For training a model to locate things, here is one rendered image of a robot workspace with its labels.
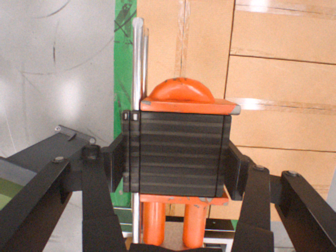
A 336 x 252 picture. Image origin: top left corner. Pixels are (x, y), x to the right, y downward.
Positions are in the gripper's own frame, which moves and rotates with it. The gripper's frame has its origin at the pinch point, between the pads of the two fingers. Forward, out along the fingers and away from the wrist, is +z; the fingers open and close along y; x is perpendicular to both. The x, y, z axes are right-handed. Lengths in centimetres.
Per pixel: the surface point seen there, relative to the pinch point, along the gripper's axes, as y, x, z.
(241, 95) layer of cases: 30, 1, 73
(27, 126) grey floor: -110, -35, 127
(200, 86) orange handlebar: 1.7, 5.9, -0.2
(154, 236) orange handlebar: -1.3, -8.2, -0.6
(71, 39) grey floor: -72, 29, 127
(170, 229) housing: 0.2, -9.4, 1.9
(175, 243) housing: 0.7, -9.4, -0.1
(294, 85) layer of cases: 53, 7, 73
